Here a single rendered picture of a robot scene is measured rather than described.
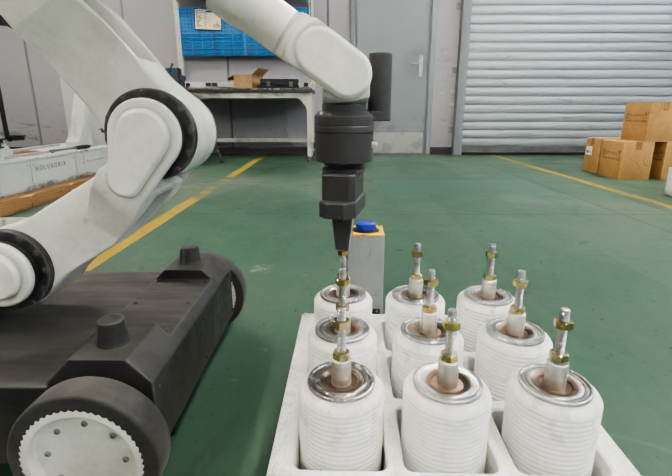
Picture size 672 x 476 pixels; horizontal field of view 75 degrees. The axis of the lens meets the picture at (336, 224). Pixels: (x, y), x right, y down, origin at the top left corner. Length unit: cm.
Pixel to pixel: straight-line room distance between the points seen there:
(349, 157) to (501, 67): 524
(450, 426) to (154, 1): 582
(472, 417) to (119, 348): 49
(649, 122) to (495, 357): 371
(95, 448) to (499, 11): 564
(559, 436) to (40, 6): 86
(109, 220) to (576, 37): 580
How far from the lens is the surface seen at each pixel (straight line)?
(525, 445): 56
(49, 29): 82
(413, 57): 562
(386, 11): 565
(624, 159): 418
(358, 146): 63
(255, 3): 64
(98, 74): 80
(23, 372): 82
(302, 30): 62
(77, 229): 85
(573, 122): 618
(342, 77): 61
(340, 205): 62
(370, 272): 86
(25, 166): 314
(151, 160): 72
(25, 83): 671
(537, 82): 596
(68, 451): 74
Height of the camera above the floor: 55
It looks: 15 degrees down
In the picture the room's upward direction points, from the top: straight up
